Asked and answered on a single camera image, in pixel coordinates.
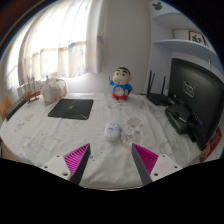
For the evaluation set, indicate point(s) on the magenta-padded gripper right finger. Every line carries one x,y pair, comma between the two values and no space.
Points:
148,160

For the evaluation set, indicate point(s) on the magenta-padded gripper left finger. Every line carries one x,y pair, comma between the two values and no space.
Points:
75,159

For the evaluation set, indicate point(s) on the white cartoon-print computer mouse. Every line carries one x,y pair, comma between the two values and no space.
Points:
112,131

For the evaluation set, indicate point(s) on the black mouse pad green lines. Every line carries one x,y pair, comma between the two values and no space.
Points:
70,108

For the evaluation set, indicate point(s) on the white printed tablecloth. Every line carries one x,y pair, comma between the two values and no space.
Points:
66,136

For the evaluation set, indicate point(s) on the black set-top box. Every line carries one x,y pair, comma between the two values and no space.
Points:
176,118

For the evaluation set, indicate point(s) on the black wifi router with antennas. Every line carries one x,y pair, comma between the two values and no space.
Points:
159,98

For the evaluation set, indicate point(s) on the red paper packet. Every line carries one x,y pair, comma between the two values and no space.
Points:
211,146

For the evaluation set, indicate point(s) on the white fabric bag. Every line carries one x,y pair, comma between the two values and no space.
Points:
53,90

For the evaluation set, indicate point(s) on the cartoon boy figurine clock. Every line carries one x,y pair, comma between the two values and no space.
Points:
120,87

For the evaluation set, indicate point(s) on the black keyboard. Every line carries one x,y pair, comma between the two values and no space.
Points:
15,108

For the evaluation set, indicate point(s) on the wooden sailing ship model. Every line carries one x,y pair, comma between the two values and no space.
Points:
30,93

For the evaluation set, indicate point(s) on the black computer monitor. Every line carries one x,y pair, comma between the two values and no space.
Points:
196,90

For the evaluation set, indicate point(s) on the orange wooden chair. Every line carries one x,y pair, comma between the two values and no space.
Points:
5,106

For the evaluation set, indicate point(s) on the white star-print curtain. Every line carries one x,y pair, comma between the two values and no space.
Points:
56,43

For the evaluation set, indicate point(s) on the white wall shelf unit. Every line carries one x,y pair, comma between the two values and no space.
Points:
181,45

